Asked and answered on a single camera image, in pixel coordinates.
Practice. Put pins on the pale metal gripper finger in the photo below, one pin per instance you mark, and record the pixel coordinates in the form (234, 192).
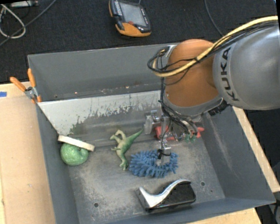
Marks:
(160, 160)
(168, 151)

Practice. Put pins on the blue chenille cloth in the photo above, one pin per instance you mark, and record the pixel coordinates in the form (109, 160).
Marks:
(145, 166)

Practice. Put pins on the green toy dinosaur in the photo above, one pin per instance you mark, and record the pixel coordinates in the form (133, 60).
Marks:
(122, 146)

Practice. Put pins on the grey metal bin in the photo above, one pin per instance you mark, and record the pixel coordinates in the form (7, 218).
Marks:
(109, 190)

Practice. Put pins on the green toy apple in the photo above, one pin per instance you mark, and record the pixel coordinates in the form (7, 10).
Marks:
(73, 155)

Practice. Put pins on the brown cardboard board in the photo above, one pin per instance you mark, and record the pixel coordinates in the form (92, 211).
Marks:
(20, 164)

